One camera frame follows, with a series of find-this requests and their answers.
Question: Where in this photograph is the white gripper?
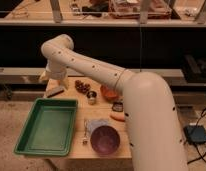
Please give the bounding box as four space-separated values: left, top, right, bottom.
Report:
38 67 69 90

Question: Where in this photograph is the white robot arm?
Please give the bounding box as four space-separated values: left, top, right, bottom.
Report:
41 34 188 171

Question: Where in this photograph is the red bowl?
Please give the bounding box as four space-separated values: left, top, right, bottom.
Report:
100 85 119 102

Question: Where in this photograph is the purple bowl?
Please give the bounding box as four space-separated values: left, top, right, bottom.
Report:
90 125 120 155

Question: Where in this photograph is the bunch of dark grapes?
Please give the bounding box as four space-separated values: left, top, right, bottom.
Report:
75 80 91 94

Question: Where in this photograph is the small metal cup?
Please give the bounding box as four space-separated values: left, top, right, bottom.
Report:
86 91 97 105

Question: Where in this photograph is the green plastic tray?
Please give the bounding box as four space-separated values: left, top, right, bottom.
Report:
14 98 78 156

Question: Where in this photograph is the white cloth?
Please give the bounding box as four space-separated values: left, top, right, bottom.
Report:
86 118 110 134

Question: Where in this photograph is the metal fork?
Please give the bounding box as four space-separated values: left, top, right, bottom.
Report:
82 119 88 145

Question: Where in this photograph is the small black tin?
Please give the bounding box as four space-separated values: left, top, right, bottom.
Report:
112 102 123 112

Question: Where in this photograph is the wooden folding table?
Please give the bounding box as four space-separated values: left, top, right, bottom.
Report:
23 76 134 171

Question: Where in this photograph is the orange carrot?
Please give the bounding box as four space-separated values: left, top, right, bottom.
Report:
110 114 125 122

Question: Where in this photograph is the black power box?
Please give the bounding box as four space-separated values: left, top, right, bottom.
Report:
183 125 206 144

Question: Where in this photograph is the black cable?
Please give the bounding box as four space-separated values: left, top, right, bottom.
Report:
186 107 206 167

